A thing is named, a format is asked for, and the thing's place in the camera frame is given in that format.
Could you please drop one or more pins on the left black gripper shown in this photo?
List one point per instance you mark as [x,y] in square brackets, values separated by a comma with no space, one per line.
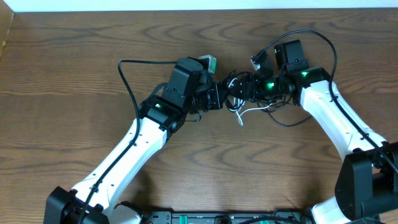
[218,95]

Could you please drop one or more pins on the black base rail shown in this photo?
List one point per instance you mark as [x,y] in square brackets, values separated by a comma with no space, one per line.
[278,216]

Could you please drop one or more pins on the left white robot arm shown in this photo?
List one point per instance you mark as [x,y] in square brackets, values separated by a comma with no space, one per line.
[190,90]

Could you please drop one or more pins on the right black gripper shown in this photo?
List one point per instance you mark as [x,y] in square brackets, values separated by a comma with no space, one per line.
[250,86]

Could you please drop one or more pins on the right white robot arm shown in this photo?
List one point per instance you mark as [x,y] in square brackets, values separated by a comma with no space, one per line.
[367,182]

